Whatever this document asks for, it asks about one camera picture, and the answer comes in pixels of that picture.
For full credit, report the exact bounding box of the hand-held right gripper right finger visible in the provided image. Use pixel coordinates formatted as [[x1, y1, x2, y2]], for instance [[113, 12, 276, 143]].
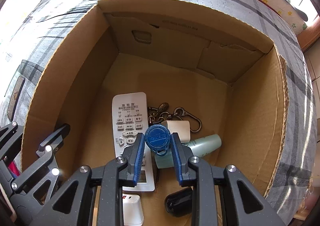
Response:
[[171, 133, 285, 226]]

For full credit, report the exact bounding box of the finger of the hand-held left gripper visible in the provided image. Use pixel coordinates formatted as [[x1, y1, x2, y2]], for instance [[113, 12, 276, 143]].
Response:
[[11, 123, 71, 208], [0, 121, 23, 164]]

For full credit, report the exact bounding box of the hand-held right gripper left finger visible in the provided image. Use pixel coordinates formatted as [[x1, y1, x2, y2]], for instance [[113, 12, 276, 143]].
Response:
[[32, 133, 145, 226]]

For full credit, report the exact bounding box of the blue key fob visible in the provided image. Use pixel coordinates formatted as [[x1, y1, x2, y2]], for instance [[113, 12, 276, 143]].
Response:
[[144, 124, 172, 157]]

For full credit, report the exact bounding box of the small white plug adapter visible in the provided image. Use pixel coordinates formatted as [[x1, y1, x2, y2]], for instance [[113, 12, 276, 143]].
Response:
[[161, 120, 191, 143]]

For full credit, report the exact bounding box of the mint green tube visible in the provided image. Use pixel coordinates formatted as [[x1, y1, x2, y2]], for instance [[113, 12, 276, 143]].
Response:
[[154, 134, 222, 169]]

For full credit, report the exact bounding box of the black earbuds case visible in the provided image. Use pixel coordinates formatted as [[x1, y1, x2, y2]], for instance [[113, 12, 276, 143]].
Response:
[[164, 187, 194, 217]]

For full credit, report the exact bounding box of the metal keychain with beaded cord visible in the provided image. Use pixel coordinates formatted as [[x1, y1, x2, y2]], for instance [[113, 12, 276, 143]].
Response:
[[147, 102, 202, 133]]

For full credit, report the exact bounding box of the white remote control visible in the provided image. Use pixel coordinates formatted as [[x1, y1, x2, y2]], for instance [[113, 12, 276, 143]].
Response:
[[112, 92, 156, 192]]

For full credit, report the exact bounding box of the white wall charger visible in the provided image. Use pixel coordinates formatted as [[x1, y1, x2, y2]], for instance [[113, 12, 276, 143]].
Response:
[[122, 193, 144, 226]]

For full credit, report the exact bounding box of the cardboard box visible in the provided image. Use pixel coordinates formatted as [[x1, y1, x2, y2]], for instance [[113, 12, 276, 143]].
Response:
[[21, 0, 291, 226]]

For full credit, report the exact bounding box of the dark elongated object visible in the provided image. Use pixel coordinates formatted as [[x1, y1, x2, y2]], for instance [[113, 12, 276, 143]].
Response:
[[295, 7, 310, 22]]

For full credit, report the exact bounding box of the wooden bed frame post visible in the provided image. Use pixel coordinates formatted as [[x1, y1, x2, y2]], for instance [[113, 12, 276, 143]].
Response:
[[297, 17, 320, 53]]

